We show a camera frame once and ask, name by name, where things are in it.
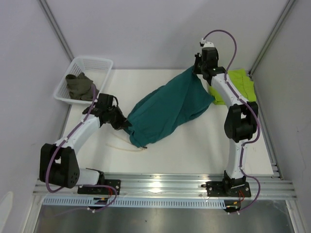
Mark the right aluminium corner post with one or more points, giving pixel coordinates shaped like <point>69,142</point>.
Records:
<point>289,6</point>

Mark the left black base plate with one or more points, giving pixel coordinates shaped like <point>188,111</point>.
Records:
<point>107,188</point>

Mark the aluminium corner post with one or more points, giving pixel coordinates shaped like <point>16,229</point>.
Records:
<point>289,6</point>
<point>56,28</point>

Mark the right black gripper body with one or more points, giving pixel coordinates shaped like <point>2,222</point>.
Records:
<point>203,67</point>

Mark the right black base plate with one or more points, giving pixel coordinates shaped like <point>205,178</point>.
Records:
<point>220,189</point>

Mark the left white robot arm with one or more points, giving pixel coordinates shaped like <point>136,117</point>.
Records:
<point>59,167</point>

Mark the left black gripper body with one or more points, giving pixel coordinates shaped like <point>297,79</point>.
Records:
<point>115,118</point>

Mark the aluminium mounting rail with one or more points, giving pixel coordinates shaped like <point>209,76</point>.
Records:
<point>181,186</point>

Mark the white slotted cable duct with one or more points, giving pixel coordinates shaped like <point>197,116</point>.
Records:
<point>136,202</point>

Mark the olive green shorts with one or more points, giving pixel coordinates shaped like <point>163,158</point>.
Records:
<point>80,87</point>

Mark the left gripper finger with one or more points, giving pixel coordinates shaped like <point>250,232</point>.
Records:
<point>120,125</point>
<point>121,118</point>

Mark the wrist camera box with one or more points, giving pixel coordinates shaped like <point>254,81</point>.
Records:
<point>104,101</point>
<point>210,55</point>

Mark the lime green folded shorts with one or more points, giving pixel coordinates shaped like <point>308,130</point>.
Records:
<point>243,84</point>

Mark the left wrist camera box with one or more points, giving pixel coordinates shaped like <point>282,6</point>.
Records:
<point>104,101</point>

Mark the white plastic basket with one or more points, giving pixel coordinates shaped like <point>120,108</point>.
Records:
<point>98,69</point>

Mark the teal green shorts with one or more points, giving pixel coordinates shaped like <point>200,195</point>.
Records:
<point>158,114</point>

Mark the left aluminium corner post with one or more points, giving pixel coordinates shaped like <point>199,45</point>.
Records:
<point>56,28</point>

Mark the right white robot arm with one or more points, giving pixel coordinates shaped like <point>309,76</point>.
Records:
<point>240,125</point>

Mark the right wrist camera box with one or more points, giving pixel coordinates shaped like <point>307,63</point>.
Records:
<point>210,55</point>

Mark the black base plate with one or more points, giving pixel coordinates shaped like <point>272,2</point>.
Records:
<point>220,189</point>
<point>107,188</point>

